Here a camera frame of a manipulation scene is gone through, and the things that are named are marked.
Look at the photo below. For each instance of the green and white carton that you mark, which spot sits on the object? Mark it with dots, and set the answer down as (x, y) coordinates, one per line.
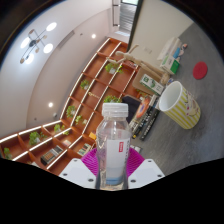
(151, 84)

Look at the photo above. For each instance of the wooden shelf unit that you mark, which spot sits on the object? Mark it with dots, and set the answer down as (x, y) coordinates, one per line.
(96, 86)

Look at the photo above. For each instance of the yellow striped mug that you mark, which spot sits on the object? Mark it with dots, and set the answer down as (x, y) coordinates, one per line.
(183, 110)

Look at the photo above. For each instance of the black curtain rail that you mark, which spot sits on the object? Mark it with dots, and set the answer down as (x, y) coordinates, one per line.
(115, 13)

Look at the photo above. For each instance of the wooden artist mannequin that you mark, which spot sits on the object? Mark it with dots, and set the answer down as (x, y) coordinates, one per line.
(146, 65)

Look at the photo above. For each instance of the branched ceiling lamp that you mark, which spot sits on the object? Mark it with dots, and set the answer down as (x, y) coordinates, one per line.
(35, 42)

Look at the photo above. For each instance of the clear plastic water bottle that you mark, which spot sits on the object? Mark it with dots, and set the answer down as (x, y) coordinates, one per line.
(113, 140)

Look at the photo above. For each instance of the recessed ceiling light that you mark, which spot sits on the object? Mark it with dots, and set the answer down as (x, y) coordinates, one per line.
(93, 35)
(50, 104)

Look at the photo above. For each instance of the ceiling air vent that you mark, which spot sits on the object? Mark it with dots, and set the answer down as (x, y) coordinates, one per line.
(66, 40)

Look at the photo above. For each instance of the grey curtain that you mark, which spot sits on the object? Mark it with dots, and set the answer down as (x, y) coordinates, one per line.
(127, 18)

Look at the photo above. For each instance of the tan chair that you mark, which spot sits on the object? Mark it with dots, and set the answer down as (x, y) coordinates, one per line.
(137, 83)

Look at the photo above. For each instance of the flat round red coaster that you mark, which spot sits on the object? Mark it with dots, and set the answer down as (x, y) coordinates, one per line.
(200, 70)

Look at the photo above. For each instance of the small green white box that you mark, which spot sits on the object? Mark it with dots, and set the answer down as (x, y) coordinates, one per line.
(170, 64)

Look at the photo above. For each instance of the black-framed window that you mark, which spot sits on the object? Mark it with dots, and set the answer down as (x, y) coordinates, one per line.
(130, 2)

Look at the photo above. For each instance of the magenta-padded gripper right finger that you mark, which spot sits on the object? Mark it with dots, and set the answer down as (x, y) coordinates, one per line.
(145, 171)

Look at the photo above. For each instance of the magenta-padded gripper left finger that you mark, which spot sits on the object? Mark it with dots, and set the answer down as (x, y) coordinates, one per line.
(78, 171)

